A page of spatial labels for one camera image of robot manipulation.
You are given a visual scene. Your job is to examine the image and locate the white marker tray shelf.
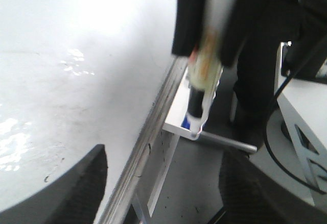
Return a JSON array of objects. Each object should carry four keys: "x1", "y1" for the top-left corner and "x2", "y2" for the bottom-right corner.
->
[{"x1": 133, "y1": 70, "x2": 195, "y2": 219}]

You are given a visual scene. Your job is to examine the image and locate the grey metal rod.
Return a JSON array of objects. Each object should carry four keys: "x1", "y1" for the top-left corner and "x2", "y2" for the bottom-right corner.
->
[{"x1": 198, "y1": 131, "x2": 258, "y2": 154}]

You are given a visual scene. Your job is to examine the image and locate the black left gripper finger holding marker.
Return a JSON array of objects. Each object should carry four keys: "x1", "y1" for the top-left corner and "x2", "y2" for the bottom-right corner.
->
[{"x1": 171, "y1": 0, "x2": 206, "y2": 57}]

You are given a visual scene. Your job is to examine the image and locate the black cable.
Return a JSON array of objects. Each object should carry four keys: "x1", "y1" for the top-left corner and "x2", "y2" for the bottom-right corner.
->
[{"x1": 264, "y1": 0, "x2": 327, "y2": 194}]

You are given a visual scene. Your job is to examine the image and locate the white black-tipped whiteboard marker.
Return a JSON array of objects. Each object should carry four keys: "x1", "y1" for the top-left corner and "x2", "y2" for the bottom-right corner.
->
[{"x1": 186, "y1": 28, "x2": 223, "y2": 139}]

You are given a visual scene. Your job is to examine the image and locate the white whiteboard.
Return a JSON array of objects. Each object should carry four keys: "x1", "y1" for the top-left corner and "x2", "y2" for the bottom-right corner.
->
[{"x1": 1, "y1": 0, "x2": 176, "y2": 223}]

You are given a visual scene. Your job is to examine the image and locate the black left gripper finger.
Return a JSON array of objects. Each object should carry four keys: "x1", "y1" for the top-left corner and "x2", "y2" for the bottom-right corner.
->
[
  {"x1": 219, "y1": 150, "x2": 326, "y2": 223},
  {"x1": 1, "y1": 144, "x2": 107, "y2": 223},
  {"x1": 219, "y1": 0, "x2": 302, "y2": 147}
]

